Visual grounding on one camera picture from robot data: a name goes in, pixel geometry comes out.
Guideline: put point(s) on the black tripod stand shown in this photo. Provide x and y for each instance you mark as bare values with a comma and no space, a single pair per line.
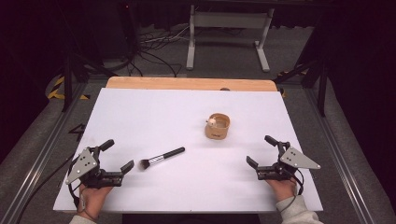
67,84
322,90

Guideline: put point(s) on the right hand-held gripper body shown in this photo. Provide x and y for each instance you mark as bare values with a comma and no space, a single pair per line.
295,159

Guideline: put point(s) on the black makeup brush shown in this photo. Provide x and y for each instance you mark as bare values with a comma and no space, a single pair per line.
162,156

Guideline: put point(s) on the person's left hand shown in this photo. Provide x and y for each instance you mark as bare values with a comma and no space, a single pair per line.
93,200

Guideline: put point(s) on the dark box with red light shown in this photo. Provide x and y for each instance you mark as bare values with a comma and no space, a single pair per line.
127,28

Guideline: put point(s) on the aluminium floor rail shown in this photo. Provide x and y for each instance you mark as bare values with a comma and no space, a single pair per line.
37,158
339,161

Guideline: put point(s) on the person's right hand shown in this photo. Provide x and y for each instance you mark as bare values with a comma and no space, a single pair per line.
283,189

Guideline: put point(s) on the yellow black floor tape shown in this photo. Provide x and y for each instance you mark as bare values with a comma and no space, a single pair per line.
55,93
282,92

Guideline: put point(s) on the white board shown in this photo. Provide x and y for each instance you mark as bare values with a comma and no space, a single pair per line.
174,118

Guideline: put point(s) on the white metal stand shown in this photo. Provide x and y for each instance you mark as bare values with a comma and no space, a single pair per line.
229,20

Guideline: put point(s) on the wooden table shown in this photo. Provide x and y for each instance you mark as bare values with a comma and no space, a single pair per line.
186,83

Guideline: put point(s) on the round wooden brush holder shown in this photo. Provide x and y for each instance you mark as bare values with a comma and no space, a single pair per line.
217,126

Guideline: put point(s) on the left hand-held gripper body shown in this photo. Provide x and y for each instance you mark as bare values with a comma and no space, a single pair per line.
84,164

